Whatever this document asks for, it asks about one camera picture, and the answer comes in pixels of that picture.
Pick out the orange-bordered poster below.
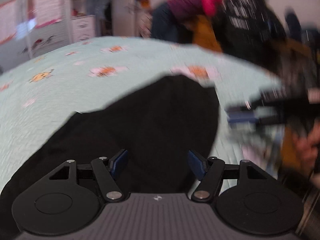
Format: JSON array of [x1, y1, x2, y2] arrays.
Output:
[[0, 0, 18, 45]]

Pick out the black pants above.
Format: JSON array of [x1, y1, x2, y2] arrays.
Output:
[[0, 75, 220, 230]]

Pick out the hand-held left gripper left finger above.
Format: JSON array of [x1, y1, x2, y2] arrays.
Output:
[[49, 149, 128, 202]]

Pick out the person's right hand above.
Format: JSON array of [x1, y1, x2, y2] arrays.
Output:
[[293, 122, 320, 178]]

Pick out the bee-print quilted bedspread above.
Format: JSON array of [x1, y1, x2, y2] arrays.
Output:
[[0, 36, 288, 195]]

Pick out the sliding-door wardrobe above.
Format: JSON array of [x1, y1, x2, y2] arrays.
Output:
[[0, 0, 73, 63]]

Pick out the white drawer cabinet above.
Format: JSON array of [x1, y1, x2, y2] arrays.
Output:
[[71, 15, 97, 42]]

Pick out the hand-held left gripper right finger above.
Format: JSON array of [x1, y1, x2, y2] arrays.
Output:
[[188, 149, 269, 203]]

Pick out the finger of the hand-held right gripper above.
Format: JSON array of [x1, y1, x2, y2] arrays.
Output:
[[225, 99, 284, 128]]

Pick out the pink-bordered poster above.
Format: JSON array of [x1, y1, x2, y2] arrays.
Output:
[[29, 0, 63, 29]]

